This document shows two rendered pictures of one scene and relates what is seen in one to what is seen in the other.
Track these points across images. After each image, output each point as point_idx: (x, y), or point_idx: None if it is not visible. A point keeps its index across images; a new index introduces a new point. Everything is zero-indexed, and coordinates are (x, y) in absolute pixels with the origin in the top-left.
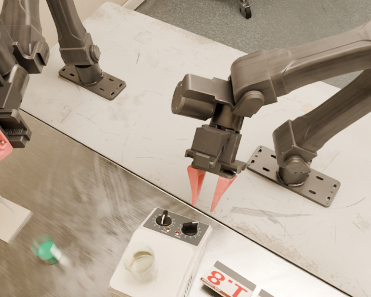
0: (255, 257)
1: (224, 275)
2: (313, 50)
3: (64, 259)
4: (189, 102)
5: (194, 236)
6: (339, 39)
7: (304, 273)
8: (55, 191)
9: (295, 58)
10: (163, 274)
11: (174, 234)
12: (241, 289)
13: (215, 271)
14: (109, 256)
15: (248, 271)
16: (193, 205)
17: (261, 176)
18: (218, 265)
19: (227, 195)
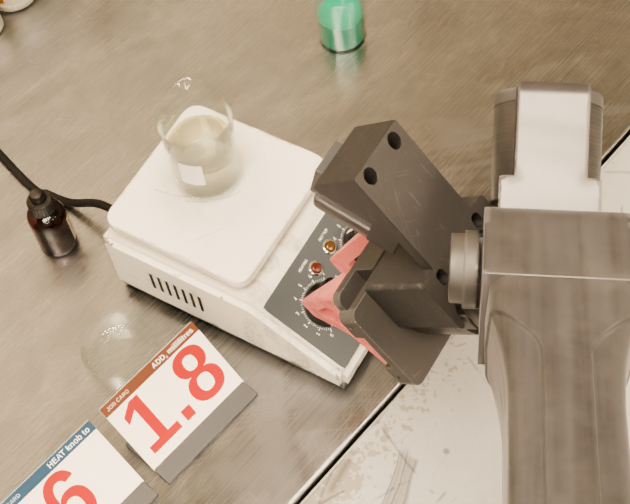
0: (248, 496)
1: (208, 401)
2: (559, 397)
3: (326, 59)
4: (507, 117)
5: (302, 312)
6: (584, 478)
7: None
8: (522, 23)
9: (545, 347)
10: (189, 212)
11: (311, 258)
12: (161, 434)
13: (220, 378)
14: (316, 148)
15: (212, 471)
16: (330, 258)
17: None
18: (241, 395)
19: (456, 451)
